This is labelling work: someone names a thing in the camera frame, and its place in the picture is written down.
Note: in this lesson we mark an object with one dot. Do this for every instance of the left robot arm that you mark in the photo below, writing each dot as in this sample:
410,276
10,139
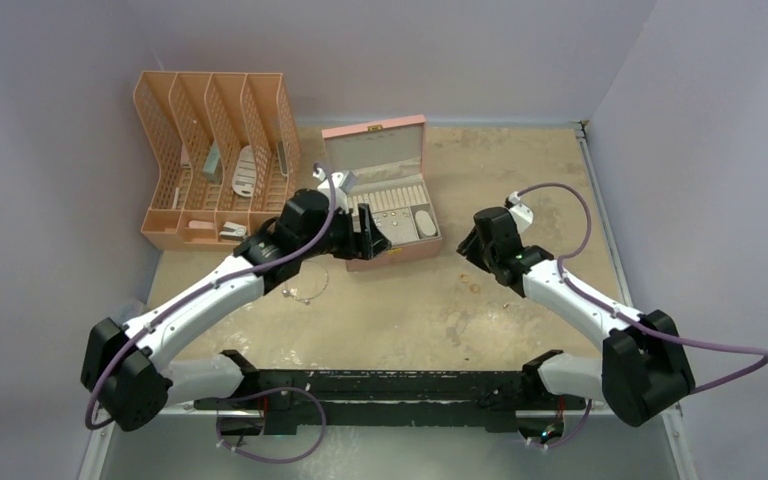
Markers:
124,363

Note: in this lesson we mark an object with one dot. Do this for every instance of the grey metal block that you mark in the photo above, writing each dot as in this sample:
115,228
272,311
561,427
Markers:
212,170

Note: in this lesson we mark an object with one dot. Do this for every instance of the pink jewelry box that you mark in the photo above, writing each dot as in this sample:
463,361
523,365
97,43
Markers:
387,157

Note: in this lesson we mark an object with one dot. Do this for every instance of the white oval pad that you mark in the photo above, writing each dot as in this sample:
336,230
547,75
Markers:
425,224

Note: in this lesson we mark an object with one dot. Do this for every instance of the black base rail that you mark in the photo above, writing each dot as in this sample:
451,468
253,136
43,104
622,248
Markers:
496,401

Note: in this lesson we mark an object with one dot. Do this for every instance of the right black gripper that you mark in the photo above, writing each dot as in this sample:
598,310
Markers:
469,249

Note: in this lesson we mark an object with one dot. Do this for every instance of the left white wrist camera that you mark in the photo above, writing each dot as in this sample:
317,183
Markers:
335,186

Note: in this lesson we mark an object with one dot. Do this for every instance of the earrings in box tray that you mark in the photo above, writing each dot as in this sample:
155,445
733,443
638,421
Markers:
398,219

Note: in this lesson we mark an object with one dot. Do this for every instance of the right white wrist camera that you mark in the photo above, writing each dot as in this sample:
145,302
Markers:
522,215

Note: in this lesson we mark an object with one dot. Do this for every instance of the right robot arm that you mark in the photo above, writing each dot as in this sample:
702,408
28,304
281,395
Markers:
641,370

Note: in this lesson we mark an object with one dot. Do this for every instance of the orange plastic file organizer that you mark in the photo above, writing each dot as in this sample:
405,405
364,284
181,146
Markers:
227,150

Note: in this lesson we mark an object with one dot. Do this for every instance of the clear plastic cup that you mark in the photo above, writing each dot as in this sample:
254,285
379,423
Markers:
129,309

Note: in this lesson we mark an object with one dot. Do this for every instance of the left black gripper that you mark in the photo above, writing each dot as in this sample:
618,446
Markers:
364,244

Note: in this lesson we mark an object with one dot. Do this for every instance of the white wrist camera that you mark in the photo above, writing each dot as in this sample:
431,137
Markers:
522,215
335,186

